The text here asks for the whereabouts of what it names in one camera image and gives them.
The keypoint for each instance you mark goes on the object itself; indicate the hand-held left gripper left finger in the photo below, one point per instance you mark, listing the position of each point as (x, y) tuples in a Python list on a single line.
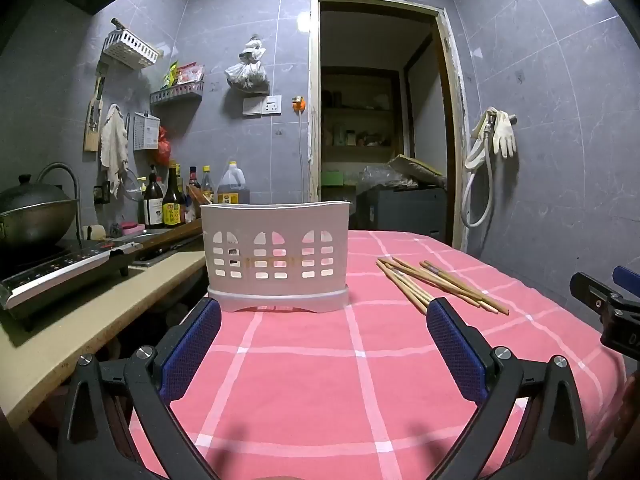
[(192, 350)]

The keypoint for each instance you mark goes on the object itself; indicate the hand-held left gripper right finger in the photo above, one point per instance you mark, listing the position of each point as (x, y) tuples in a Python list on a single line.
[(455, 355)]

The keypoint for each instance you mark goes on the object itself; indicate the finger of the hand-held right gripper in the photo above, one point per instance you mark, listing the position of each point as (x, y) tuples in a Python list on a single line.
[(590, 292), (627, 280)]

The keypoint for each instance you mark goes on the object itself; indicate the bunch of wooden chopsticks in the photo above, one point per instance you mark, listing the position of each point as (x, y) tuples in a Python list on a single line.
[(452, 287)]

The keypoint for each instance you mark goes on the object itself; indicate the white plastic utensil basket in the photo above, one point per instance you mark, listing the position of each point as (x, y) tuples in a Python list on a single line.
[(275, 220)]

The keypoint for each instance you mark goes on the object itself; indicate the brown wooden board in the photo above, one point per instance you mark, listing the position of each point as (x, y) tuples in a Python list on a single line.
[(172, 237)]

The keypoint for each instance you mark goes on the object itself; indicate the beige kitchen counter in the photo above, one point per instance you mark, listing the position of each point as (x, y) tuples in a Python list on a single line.
[(75, 340)]

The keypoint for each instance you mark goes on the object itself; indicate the pink checkered tablecloth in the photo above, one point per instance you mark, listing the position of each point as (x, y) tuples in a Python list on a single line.
[(325, 385)]

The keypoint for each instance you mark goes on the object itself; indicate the pink soap dish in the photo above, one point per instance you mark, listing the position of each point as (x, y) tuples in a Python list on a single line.
[(132, 227)]

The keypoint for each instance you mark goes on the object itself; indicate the dark scrubber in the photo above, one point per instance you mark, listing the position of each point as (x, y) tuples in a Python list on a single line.
[(116, 228)]

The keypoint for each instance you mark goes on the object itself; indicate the yellow label sauce bottle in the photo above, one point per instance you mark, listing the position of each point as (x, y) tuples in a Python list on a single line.
[(172, 205)]

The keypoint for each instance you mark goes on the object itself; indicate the dark wine bottle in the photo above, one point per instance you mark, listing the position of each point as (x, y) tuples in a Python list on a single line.
[(153, 205)]

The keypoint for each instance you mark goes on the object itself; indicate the black cabinet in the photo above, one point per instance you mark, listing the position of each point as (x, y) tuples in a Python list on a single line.
[(400, 212)]

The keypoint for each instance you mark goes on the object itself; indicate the beige sponge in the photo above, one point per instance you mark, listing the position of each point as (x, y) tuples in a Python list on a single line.
[(94, 232)]

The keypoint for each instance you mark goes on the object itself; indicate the brown paper packet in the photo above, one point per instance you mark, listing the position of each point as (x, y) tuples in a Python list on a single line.
[(195, 196)]

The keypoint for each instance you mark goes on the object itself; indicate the induction cooker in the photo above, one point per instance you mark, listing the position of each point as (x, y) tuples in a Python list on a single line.
[(60, 270)]

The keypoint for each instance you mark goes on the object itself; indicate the yellow cap sauce bottle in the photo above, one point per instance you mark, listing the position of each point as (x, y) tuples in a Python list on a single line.
[(207, 187)]

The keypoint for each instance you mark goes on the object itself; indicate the cooking oil jug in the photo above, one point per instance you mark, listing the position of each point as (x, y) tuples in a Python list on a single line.
[(232, 187)]

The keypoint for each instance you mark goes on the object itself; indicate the red cap sauce bottle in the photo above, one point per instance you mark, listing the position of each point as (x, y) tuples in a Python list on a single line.
[(194, 177)]

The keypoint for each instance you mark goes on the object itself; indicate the curved grey faucet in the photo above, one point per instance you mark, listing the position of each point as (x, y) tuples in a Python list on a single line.
[(78, 210)]

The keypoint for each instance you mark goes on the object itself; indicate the white rubber gloves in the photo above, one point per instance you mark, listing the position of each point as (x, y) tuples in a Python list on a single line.
[(504, 132)]

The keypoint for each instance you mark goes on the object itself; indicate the folded cardboard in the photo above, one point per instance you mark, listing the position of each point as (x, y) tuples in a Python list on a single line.
[(417, 169)]

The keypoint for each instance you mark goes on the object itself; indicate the crumpled plastic sheet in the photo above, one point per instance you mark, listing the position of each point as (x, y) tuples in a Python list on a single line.
[(382, 176)]

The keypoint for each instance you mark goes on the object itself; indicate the metal wok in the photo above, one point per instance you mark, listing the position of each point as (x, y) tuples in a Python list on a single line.
[(35, 225)]

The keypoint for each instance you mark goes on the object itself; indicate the red plastic bag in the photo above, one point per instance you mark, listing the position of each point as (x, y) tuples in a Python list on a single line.
[(163, 147)]

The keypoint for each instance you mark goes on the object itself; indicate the green box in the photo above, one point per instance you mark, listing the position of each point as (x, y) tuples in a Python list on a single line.
[(332, 178)]

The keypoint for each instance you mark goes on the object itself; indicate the white dish towel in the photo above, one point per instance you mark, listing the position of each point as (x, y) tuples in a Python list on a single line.
[(114, 145)]

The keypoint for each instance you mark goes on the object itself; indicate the hanging wooden board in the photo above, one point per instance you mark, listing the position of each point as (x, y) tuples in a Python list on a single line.
[(91, 132)]

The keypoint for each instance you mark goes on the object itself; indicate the wooden storage shelf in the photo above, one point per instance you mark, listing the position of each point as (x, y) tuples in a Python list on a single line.
[(360, 110)]

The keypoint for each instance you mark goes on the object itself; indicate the yellow green snack packet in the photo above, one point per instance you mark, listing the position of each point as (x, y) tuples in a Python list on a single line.
[(170, 75)]

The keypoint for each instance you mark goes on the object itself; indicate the hanging kitchen knife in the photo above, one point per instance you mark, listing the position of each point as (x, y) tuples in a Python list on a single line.
[(100, 90)]

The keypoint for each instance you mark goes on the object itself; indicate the red snack packet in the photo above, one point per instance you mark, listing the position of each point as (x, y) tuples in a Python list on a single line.
[(190, 73)]

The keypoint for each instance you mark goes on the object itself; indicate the hanging clear plastic bag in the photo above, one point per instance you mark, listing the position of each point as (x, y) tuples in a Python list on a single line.
[(246, 72)]

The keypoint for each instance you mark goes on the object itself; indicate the black wall socket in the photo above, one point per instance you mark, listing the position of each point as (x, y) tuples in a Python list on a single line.
[(101, 193)]

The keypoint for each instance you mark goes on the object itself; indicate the white wall cutlery holder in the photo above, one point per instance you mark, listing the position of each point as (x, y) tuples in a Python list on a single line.
[(146, 131)]

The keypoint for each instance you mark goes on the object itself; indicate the white wall switch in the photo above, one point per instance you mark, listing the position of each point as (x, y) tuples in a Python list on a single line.
[(252, 106)]

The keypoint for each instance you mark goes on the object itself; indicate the grey wall shelf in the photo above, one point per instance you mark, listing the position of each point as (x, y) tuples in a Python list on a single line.
[(177, 94)]

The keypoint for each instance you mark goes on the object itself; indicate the white wall socket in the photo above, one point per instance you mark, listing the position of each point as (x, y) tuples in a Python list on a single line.
[(272, 105)]

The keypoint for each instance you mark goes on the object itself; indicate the orange wall plug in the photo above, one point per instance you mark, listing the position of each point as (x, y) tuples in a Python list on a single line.
[(298, 104)]

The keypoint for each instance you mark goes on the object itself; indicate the wooden door frame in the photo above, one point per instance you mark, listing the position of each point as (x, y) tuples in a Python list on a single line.
[(314, 110)]

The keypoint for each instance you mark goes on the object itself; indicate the white wall basket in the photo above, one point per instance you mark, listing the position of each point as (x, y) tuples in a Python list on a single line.
[(130, 47)]

